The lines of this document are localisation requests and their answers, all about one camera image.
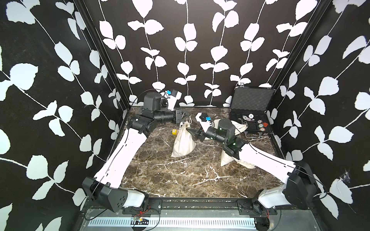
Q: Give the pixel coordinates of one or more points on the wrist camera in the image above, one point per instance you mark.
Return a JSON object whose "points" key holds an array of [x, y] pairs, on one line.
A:
{"points": [[172, 97], [204, 121]]}

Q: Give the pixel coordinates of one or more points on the white slotted strip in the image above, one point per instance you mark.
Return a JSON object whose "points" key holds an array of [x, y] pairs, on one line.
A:
{"points": [[206, 223]]}

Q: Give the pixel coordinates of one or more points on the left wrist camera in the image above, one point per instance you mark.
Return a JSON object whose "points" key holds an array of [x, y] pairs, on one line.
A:
{"points": [[172, 97]]}

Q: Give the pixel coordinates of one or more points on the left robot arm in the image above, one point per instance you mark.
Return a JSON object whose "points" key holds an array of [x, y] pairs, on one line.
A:
{"points": [[104, 187]]}

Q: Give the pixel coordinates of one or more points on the cream bag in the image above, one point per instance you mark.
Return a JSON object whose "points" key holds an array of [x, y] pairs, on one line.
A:
{"points": [[183, 144], [239, 128], [226, 159]]}

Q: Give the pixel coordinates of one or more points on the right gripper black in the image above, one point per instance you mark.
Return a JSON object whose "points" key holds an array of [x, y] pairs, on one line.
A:
{"points": [[202, 134]]}

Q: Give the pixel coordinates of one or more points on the black foam-lined case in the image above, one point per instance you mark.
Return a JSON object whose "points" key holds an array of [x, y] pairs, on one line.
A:
{"points": [[251, 100]]}

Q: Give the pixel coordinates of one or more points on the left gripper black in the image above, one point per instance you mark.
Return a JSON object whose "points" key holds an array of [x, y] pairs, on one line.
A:
{"points": [[176, 115]]}

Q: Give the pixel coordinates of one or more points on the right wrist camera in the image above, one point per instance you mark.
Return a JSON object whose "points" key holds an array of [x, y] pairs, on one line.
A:
{"points": [[204, 121]]}

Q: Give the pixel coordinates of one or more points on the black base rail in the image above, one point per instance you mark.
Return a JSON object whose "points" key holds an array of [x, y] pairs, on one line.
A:
{"points": [[156, 205]]}

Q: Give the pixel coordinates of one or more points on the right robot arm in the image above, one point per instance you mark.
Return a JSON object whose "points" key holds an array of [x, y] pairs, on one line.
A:
{"points": [[298, 183]]}

